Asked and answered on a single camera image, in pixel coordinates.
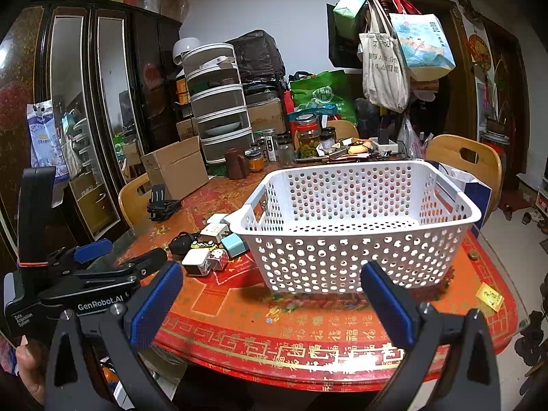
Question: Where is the black power adapter with cable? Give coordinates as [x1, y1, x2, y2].
[168, 232, 198, 260]

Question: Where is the white cube charger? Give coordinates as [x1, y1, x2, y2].
[181, 248, 211, 277]

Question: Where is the patterned small cube charger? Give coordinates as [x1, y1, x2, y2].
[207, 248, 229, 272]

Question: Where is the light blue charger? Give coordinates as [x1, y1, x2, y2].
[221, 233, 249, 259]

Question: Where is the white perforated plastic basket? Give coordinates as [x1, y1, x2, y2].
[227, 160, 482, 294]

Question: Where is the white charger block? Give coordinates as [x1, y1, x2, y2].
[198, 223, 231, 243]

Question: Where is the person's left hand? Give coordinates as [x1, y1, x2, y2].
[16, 336, 48, 406]

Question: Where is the wooden chair left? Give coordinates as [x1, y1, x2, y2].
[118, 174, 151, 227]

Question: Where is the wooden chair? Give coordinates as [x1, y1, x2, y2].
[118, 174, 151, 227]
[327, 120, 360, 140]
[425, 135, 502, 218]

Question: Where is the yellow card on table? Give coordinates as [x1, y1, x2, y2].
[475, 282, 505, 313]

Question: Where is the black phone holder clamp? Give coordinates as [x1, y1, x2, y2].
[147, 185, 181, 223]

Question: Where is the cardboard box on table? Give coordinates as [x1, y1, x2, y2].
[141, 136, 209, 199]

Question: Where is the red floral tablecloth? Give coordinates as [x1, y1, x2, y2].
[122, 166, 523, 391]

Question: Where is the brown ceramic jar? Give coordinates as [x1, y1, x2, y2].
[225, 148, 250, 180]

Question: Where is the dark wooden cabinet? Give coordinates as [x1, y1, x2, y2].
[1, 0, 181, 252]

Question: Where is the white blue paper bag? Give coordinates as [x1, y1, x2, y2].
[429, 161, 492, 238]

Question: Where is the orange lidded jar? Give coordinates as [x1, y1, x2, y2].
[245, 148, 265, 173]

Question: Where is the white drawer storage tower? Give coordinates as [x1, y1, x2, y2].
[182, 43, 253, 164]

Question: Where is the wooden chair right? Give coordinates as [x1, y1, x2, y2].
[425, 135, 502, 218]

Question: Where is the clear glass jar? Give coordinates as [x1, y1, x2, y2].
[277, 133, 295, 168]

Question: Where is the cardboard box behind drawers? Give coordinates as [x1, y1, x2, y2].
[247, 98, 287, 134]

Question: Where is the white power strip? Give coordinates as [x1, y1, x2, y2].
[370, 137, 399, 155]

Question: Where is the red lid pickle jar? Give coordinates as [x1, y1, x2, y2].
[296, 123, 321, 159]

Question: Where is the black bag on boxes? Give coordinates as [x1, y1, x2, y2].
[227, 30, 286, 83]

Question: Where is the wooden chair far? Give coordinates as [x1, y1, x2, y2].
[327, 120, 360, 140]

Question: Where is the green shopping bag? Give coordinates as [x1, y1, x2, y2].
[289, 70, 358, 125]

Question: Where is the beige canvas tote bag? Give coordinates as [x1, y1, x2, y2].
[360, 0, 410, 113]

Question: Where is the blue illustrated tote bag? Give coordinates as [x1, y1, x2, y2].
[390, 13, 456, 82]

